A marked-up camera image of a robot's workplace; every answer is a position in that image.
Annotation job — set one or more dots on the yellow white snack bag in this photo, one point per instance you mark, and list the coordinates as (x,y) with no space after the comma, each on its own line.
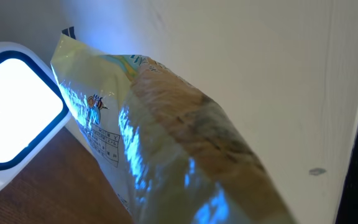
(169,151)

